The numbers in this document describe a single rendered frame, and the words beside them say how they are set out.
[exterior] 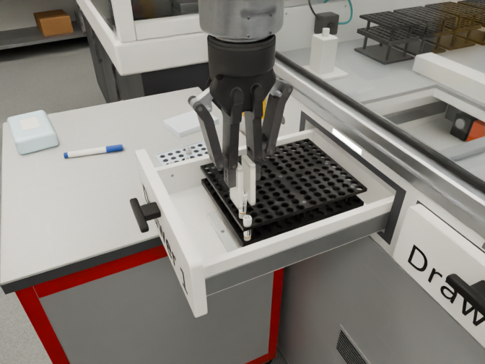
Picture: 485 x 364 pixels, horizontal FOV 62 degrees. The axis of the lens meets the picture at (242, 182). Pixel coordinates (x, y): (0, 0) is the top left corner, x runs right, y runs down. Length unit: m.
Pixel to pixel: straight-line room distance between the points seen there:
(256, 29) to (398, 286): 0.49
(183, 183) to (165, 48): 0.71
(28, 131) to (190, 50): 0.58
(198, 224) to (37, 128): 0.58
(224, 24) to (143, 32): 0.94
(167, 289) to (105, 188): 0.26
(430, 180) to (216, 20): 0.36
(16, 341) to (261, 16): 1.49
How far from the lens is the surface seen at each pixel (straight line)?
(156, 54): 1.37
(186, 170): 0.73
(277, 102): 0.51
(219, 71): 0.45
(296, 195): 0.64
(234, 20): 0.42
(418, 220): 0.62
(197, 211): 0.71
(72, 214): 0.88
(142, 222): 0.59
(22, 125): 1.16
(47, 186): 0.98
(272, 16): 0.43
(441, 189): 0.60
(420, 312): 0.73
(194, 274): 0.51
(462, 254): 0.59
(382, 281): 0.77
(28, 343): 1.70
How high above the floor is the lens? 1.30
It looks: 37 degrees down
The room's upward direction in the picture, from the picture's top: straight up
